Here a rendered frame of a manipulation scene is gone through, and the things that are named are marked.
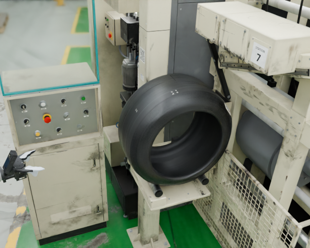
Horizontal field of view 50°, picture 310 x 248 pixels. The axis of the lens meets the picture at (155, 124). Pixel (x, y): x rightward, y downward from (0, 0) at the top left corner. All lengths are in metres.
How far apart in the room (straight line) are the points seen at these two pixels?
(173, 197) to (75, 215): 0.96
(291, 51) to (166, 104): 0.56
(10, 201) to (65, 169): 1.01
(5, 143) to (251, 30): 3.10
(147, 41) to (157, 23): 0.10
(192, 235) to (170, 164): 0.97
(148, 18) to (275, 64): 0.68
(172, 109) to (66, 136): 0.94
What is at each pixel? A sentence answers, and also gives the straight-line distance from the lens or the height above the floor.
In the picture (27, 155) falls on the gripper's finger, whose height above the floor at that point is 1.07.
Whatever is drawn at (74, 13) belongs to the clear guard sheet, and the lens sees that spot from 1.93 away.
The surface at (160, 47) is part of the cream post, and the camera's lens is 1.79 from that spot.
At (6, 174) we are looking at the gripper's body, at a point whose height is 1.03.
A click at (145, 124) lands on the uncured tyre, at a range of 1.53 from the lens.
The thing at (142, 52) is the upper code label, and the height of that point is 1.52.
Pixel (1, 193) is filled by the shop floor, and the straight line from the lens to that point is 3.34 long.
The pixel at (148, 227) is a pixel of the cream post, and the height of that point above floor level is 0.21.
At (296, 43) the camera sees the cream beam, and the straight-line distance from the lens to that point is 1.40.
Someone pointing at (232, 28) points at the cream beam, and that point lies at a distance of 1.54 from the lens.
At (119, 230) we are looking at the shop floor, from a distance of 2.83.
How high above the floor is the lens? 2.15
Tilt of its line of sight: 32 degrees down
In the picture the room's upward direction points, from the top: 2 degrees clockwise
